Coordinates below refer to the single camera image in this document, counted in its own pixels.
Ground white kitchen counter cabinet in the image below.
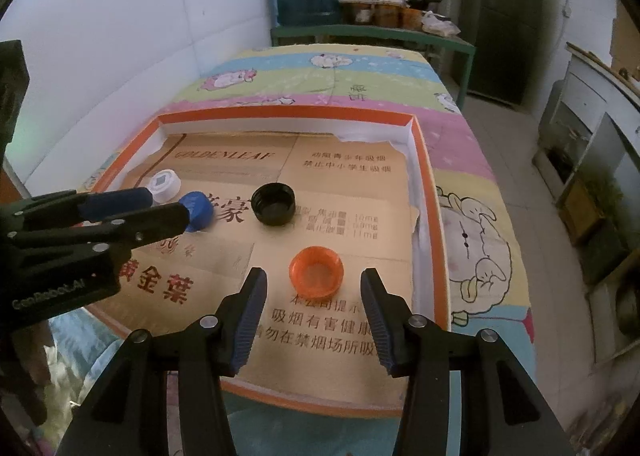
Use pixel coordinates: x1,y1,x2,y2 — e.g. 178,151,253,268
533,44,639,365

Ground blue bottle cap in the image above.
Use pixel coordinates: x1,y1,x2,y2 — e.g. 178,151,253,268
179,191,214,233

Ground dark orange bottle cap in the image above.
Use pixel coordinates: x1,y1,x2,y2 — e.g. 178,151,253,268
288,246,344,301

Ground colourful cartoon quilt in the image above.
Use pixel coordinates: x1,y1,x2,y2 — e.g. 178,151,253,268
29,42,539,456

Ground white bottle cap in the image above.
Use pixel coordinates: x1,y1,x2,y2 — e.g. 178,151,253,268
146,169,181,205

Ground green metal table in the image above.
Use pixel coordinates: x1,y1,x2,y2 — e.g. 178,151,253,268
270,24,476,109

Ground black bottle cap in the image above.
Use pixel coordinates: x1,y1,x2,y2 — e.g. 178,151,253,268
250,182,296,226

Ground black refrigerator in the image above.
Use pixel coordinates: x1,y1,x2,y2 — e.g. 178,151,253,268
459,0,542,104

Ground shallow orange-rimmed cardboard tray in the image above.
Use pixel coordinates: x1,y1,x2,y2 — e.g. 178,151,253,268
91,106,450,418

